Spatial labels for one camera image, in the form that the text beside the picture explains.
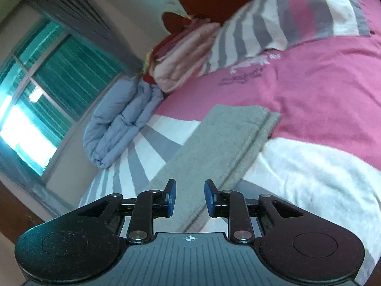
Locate window with green glass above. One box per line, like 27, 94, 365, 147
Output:
1, 19, 121, 176

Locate grey pants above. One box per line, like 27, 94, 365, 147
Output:
148, 105, 281, 232

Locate grey curtain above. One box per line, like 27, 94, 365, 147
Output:
26, 0, 143, 74

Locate folded pink blanket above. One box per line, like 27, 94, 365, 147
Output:
143, 18, 221, 94

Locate striped pink grey bedsheet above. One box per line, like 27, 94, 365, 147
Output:
80, 36, 380, 284

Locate folded blue-grey quilt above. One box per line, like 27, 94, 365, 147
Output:
83, 76, 163, 169

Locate striped pillow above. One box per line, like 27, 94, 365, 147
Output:
200, 0, 370, 75

